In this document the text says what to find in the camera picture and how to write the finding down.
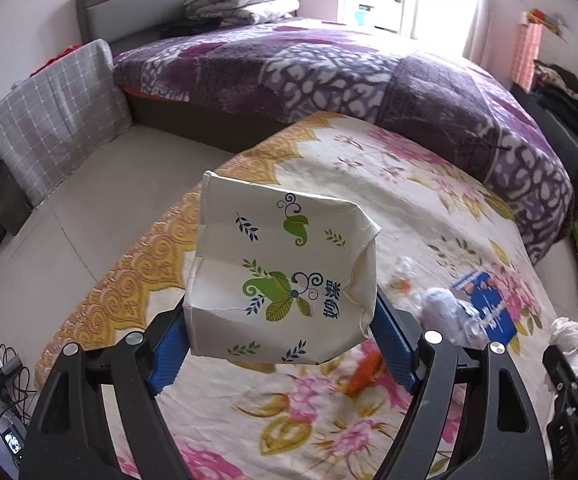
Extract orange brown wrapper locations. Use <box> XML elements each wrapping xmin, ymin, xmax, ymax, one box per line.
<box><xmin>345</xmin><ymin>350</ymin><xmax>387</xmax><ymax>398</ymax></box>

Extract crushed clear plastic bottle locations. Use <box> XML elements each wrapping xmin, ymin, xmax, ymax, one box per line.
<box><xmin>388</xmin><ymin>257</ymin><xmax>425</xmax><ymax>318</ymax></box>

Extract blue grey paper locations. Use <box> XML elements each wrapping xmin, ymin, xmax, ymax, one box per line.
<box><xmin>420</xmin><ymin>287</ymin><xmax>490</xmax><ymax>350</ymax></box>

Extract white paper tissue box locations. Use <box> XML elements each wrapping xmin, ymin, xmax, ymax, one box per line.
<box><xmin>184</xmin><ymin>171</ymin><xmax>380</xmax><ymax>364</ymax></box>

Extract blue card package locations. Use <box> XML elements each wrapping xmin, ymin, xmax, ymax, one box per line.
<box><xmin>451</xmin><ymin>271</ymin><xmax>517</xmax><ymax>346</ymax></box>

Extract floral cream sheet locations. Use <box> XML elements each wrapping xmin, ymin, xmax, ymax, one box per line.
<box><xmin>36</xmin><ymin>112</ymin><xmax>555</xmax><ymax>479</ymax></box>

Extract crumpled white tissue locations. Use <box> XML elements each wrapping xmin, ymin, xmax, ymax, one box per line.
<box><xmin>550</xmin><ymin>316</ymin><xmax>578</xmax><ymax>377</ymax></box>

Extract grey checked cloth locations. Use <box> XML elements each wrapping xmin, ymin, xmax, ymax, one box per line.
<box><xmin>0</xmin><ymin>39</ymin><xmax>132</xmax><ymax>207</ymax></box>

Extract black low bench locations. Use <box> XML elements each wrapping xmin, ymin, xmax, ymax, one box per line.
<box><xmin>510</xmin><ymin>84</ymin><xmax>578</xmax><ymax>205</ymax></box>

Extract purple patterned bed blanket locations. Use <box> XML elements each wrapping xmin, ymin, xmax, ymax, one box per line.
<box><xmin>114</xmin><ymin>18</ymin><xmax>574</xmax><ymax>261</ymax></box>

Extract pile of dark clothes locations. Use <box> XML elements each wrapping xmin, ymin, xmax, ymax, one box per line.
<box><xmin>530</xmin><ymin>60</ymin><xmax>578</xmax><ymax>136</ymax></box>

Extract teal basket at window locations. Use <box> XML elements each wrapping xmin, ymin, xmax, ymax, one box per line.
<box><xmin>354</xmin><ymin>4</ymin><xmax>374</xmax><ymax>27</ymax></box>

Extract pink white drawer cabinet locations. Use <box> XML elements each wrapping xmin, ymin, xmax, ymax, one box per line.
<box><xmin>509</xmin><ymin>8</ymin><xmax>578</xmax><ymax>94</ymax></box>

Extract dark bed headboard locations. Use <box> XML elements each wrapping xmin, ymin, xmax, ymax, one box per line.
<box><xmin>74</xmin><ymin>0</ymin><xmax>186</xmax><ymax>54</ymax></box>

